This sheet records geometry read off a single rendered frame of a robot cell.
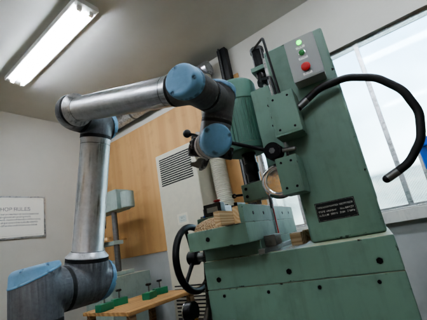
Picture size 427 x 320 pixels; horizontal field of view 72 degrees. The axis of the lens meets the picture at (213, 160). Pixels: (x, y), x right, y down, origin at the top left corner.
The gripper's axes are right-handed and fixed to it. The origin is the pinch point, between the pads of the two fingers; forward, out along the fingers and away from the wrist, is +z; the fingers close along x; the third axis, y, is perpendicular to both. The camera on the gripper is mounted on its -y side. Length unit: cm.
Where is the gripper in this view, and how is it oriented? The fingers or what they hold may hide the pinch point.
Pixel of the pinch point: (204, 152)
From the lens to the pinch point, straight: 118.1
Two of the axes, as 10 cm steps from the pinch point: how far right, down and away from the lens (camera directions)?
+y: -9.7, -1.8, -1.7
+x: -1.6, 9.8, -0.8
